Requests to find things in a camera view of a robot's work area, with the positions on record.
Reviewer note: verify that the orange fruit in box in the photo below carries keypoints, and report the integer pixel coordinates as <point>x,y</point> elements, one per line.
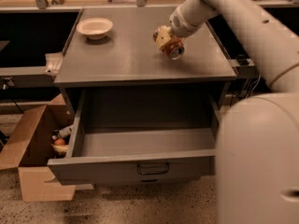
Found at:
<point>59,142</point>

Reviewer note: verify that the open grey top drawer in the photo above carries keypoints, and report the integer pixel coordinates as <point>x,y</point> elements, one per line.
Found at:
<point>115,130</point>

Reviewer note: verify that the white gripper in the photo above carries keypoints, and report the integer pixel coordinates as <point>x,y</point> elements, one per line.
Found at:
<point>178,26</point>

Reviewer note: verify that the white bottle in box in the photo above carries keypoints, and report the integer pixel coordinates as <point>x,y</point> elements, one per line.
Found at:
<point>62,133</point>

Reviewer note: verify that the orange soda can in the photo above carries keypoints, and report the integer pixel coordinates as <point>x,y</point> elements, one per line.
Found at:
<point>175,49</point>

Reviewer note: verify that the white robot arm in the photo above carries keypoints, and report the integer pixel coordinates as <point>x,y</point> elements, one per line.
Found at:
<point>257,145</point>

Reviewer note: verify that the black device on shelf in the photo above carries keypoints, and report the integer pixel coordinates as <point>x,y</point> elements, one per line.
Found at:
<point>242,59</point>

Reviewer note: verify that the white bowl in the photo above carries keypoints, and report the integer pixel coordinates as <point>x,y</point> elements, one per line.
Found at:
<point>95,28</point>

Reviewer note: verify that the yellow item in box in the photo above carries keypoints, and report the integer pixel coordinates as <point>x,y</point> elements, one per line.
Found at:
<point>60,150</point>

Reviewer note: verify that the black drawer handle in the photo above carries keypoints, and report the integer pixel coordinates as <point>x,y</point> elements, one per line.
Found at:
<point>152,168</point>

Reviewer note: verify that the grey metal cabinet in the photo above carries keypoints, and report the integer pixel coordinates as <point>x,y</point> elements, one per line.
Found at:
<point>123,79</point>

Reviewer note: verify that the open cardboard box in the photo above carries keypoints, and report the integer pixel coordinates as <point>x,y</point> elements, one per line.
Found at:
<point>29,148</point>

